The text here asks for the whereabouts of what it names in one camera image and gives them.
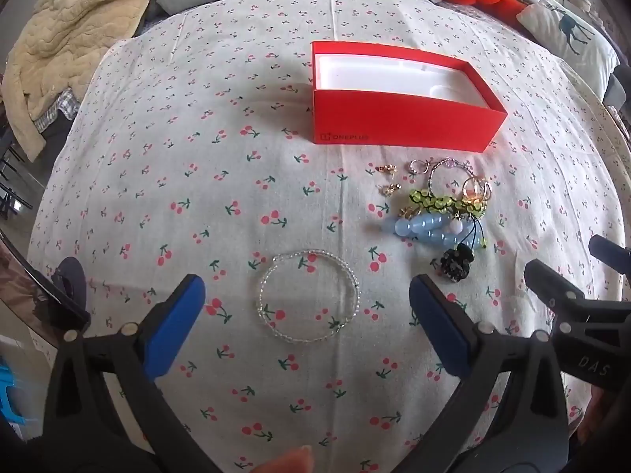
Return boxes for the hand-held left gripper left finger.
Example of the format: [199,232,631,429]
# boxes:
[42,273,218,473]

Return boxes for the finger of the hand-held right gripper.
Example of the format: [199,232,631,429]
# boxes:
[589,235,631,274]
[524,260,585,309]

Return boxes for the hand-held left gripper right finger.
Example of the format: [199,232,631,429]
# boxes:
[409,273,573,473]

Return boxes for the black hair clip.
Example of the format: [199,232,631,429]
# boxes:
[440,243,475,285]

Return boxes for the clear bead bracelet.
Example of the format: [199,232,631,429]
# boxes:
[255,250,362,344]

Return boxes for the gold ring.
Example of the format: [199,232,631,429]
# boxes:
[461,176,494,214]

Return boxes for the blue bead bracelet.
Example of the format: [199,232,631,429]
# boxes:
[383,212,467,253]

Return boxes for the green bead bracelet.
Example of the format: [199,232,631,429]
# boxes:
[405,188,490,250]

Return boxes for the red cardboard box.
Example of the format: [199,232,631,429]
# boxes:
[310,41,508,152]

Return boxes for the person's left hand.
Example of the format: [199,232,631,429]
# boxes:
[255,445,315,473]

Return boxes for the cherry print cloth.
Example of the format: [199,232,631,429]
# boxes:
[27,0,631,473]

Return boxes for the blue plastic stool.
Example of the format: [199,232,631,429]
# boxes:
[0,355,26,427]

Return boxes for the white deer print pillow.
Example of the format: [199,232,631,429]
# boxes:
[516,2,621,105]

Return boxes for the plaid cloth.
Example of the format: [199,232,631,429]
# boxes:
[34,88,80,130]

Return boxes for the beige quilted blanket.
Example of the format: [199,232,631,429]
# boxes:
[0,0,171,163]

